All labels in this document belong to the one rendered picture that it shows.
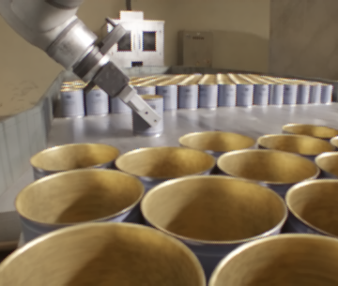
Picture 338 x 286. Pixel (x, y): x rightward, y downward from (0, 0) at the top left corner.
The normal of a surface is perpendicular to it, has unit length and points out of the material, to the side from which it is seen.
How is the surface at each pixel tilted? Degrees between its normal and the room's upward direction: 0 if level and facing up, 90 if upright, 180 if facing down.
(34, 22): 121
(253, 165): 88
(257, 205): 89
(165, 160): 88
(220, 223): 88
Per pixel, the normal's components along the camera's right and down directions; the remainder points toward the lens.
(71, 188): 0.44, 0.22
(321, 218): -0.17, 0.25
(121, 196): -0.55, 0.22
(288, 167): -0.80, 0.16
